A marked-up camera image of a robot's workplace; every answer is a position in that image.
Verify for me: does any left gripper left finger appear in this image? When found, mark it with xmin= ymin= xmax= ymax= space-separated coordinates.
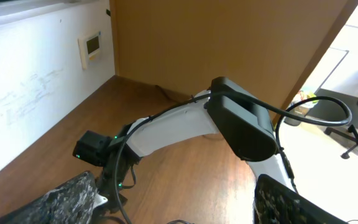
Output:
xmin=0 ymin=171 xmax=97 ymax=224

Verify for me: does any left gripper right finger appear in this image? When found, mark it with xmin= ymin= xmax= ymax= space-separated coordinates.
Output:
xmin=253 ymin=174 xmax=345 ymax=224

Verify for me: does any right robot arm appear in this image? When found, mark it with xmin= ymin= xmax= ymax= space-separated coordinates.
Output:
xmin=73 ymin=77 xmax=295 ymax=212

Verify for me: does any waste bin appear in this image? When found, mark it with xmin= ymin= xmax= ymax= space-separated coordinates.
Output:
xmin=284 ymin=90 xmax=318 ymax=126

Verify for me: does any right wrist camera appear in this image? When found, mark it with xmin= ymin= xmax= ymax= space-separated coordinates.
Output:
xmin=93 ymin=194 xmax=108 ymax=209

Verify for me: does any right camera cable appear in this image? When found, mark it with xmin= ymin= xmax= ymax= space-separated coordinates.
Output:
xmin=112 ymin=90 xmax=353 ymax=224

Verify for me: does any wall control panel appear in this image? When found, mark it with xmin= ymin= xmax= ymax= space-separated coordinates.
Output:
xmin=78 ymin=30 xmax=101 ymax=70

